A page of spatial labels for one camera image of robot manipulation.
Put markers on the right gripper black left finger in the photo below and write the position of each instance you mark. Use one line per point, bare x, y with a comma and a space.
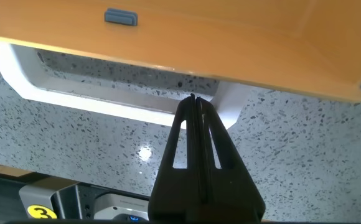
174, 193

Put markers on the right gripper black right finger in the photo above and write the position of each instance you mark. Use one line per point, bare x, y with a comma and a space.
230, 193

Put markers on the grey black robot base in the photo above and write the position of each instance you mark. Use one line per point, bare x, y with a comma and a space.
43, 196

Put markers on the small grey plastic clip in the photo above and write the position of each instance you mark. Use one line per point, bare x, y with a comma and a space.
120, 17

